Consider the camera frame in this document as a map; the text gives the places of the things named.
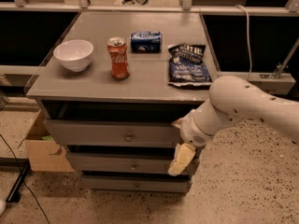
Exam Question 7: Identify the grey top drawer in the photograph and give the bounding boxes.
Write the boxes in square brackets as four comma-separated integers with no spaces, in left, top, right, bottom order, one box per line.
[44,119,180,148]

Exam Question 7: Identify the grey drawer cabinet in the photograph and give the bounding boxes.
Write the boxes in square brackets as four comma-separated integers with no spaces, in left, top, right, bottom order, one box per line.
[25,11,227,194]

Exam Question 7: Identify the blue chip bag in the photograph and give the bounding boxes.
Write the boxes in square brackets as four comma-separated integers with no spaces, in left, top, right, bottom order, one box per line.
[168,44,212,87]

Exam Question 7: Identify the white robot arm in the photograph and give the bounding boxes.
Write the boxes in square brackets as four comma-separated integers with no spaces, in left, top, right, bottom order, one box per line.
[168,76,299,176]

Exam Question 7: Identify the cardboard box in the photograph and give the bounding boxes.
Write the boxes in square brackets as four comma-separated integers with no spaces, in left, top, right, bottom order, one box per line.
[24,111,74,172]

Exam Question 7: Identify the metal railing frame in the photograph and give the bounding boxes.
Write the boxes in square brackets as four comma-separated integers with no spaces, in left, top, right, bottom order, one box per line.
[0,0,299,17]

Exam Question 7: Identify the grey middle drawer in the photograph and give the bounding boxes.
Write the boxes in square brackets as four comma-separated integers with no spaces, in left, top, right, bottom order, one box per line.
[65,151,200,176]

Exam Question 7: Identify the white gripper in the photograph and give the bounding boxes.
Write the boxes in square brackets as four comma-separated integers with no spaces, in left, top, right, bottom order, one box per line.
[168,109,215,176]

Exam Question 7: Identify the red cola can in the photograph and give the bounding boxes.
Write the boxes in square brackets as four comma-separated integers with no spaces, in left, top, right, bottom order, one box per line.
[107,37,130,80]

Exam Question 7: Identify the blue soda can lying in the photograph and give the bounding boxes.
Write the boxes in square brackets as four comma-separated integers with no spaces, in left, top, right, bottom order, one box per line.
[130,31,162,53]

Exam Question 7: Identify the black floor cable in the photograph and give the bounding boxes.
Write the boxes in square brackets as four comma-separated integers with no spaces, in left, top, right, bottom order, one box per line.
[0,133,50,224]

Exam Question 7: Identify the white cable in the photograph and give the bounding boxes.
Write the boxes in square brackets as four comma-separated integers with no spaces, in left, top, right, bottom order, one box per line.
[235,4,253,81]

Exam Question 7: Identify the white bowl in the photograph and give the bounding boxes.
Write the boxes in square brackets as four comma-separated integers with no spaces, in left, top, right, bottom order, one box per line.
[53,39,94,72]

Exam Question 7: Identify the black floor bar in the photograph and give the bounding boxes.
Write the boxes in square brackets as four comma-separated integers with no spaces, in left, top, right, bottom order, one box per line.
[6,163,30,203]

